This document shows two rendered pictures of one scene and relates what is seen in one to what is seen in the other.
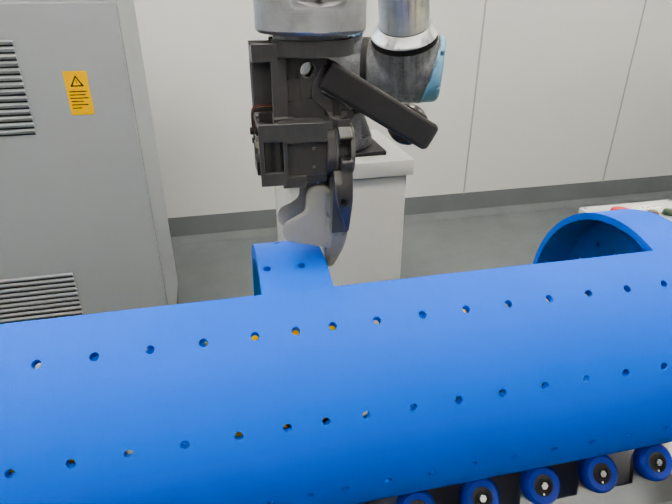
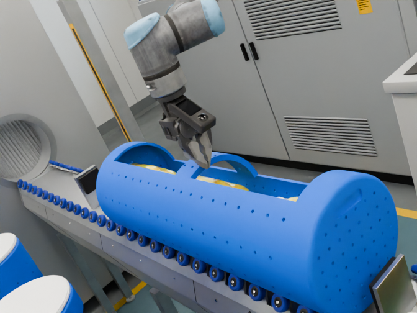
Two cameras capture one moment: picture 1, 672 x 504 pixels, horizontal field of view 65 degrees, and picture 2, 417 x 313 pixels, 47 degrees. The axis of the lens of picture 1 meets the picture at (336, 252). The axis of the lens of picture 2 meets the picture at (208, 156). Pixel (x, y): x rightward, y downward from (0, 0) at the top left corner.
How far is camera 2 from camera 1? 106 cm
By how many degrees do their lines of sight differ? 64
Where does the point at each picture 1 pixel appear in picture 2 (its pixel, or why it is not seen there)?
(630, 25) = not seen: outside the picture
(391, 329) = (192, 199)
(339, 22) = (157, 94)
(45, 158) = (347, 43)
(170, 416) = (147, 204)
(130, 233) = not seen: hidden behind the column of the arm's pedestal
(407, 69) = not seen: outside the picture
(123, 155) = (392, 40)
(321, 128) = (170, 123)
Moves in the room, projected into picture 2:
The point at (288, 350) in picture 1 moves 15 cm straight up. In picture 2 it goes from (169, 195) to (144, 143)
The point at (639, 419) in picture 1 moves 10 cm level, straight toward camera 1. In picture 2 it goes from (269, 280) to (223, 289)
